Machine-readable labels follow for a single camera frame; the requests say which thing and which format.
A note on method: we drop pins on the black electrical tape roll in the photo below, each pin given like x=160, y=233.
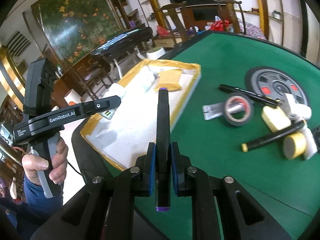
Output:
x=241, y=118

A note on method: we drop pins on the white foam box yellow tape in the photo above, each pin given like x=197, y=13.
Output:
x=125, y=137

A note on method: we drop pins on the white power adapter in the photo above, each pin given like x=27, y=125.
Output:
x=290, y=107

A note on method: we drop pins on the person's left forearm blue sleeve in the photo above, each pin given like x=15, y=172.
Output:
x=21, y=220

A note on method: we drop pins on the dark wooden chair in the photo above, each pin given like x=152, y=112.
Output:
x=226, y=11
x=171, y=10

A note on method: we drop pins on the person's left hand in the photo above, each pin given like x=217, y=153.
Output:
x=32, y=163

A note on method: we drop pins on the black glossy side table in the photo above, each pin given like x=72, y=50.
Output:
x=122, y=43

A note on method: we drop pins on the white pill bottle red label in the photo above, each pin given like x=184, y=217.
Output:
x=304, y=112

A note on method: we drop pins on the white cylindrical stool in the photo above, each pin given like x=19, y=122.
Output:
x=155, y=53

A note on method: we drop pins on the black marker pen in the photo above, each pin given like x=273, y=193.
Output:
x=253, y=96

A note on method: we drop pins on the black marker purple ends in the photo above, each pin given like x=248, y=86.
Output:
x=163, y=159

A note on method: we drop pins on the round mahjong table centre console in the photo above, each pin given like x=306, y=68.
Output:
x=274, y=83

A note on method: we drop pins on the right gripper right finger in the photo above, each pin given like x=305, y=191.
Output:
x=221, y=207

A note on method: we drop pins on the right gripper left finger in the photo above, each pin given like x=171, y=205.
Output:
x=103, y=210

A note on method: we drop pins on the flower mural painting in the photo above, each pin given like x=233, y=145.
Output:
x=74, y=28

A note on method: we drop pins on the red plastic bag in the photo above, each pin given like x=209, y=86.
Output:
x=221, y=25

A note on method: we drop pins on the yellow tape roll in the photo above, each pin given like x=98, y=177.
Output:
x=294, y=145

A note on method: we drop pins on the black marker yellow cap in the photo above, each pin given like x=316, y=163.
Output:
x=269, y=138

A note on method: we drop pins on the pale yellow soap box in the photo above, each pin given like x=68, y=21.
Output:
x=275, y=118

